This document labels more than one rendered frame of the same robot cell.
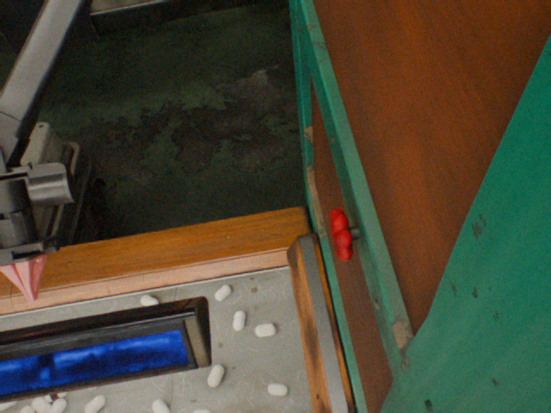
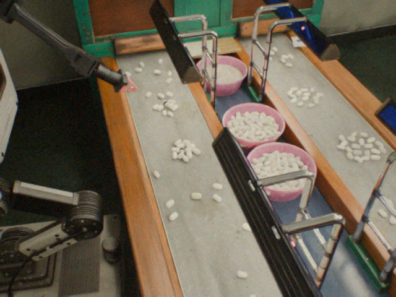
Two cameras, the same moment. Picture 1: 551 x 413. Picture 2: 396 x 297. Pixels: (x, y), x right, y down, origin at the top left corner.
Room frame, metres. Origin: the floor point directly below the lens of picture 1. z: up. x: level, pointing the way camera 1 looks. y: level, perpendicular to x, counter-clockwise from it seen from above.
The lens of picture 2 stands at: (0.58, 1.96, 1.90)
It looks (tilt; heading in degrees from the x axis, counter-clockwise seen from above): 42 degrees down; 253
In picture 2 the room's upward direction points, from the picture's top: straight up
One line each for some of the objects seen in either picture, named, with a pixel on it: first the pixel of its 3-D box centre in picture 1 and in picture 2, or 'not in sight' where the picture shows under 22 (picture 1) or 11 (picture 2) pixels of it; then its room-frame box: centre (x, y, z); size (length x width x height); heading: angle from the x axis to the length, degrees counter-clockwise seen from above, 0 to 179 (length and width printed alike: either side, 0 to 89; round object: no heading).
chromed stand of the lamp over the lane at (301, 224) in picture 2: not in sight; (285, 249); (0.15, 1.38, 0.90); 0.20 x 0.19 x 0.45; 89
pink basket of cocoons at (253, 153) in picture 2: not in sight; (279, 174); (-0.06, 0.96, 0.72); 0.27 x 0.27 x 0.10
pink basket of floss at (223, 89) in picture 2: not in sight; (220, 77); (-0.08, 0.24, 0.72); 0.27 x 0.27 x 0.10
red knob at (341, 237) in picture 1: (345, 235); not in sight; (0.18, -0.05, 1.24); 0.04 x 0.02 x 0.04; 179
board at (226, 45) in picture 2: not in sight; (208, 47); (-0.08, 0.03, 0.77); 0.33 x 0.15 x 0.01; 179
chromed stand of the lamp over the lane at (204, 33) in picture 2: not in sight; (192, 70); (0.12, 0.41, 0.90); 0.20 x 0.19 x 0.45; 89
